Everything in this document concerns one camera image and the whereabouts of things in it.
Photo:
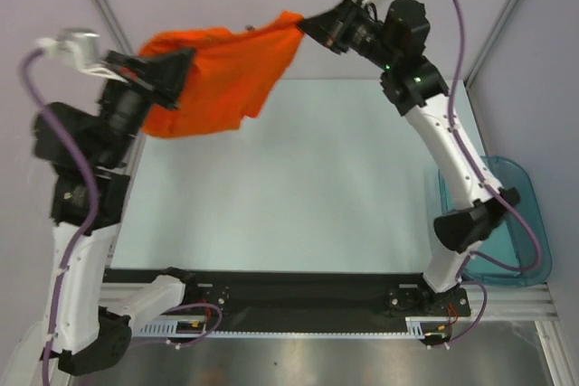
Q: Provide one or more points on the aluminium front rail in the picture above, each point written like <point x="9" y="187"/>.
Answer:
<point x="510" y="304"/>

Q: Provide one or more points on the teal plastic bin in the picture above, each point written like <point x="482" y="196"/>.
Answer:
<point x="510" y="243"/>

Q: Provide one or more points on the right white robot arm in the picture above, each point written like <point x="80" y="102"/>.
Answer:
<point x="421" y="96"/>

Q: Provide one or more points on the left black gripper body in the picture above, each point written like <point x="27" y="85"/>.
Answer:
<point x="129" y="104"/>

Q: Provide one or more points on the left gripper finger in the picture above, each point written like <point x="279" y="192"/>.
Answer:
<point x="165" y="96"/>
<point x="167" y="70"/>

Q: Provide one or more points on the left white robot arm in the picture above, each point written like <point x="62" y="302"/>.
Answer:
<point x="86" y="152"/>

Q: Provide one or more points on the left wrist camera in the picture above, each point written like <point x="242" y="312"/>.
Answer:
<point x="76" y="48"/>

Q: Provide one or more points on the right aluminium frame post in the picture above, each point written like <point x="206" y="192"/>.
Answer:
<point x="499" y="26"/>

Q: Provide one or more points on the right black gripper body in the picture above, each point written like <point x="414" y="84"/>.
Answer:
<point x="363" y="36"/>

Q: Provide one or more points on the orange t-shirt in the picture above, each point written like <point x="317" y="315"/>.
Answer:
<point x="230" y="79"/>

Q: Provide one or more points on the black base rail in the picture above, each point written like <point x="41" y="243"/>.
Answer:
<point x="316" y="303"/>

